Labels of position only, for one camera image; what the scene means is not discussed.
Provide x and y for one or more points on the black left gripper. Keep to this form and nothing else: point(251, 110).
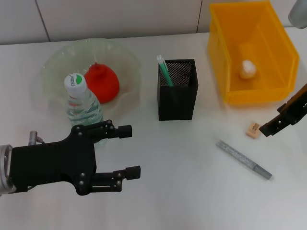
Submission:
point(52, 165)

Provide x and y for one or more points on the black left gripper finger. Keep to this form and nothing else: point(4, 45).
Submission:
point(125, 131)
point(133, 172)

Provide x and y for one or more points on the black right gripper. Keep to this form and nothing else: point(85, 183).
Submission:
point(296, 107)

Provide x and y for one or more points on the grey marker pen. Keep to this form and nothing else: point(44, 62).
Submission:
point(242, 159)

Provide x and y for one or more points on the clear green-label water bottle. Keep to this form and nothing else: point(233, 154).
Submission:
point(81, 105)

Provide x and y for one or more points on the red-orange fruit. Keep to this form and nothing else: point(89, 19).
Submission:
point(105, 83)

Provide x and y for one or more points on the white paper ball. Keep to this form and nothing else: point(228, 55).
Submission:
point(247, 70)

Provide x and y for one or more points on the green utility knife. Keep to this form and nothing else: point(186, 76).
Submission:
point(165, 72)

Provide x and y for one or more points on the tan eraser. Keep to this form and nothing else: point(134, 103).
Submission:
point(253, 129)

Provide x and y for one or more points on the black mesh pen holder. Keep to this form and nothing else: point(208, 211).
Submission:
point(177, 103)

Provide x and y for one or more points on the translucent green fruit plate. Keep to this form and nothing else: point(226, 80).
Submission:
point(60, 60)

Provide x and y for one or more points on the yellow plastic bin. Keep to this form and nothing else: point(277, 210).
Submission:
point(268, 43)

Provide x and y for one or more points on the right wrist camera housing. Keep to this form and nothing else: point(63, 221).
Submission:
point(299, 14)

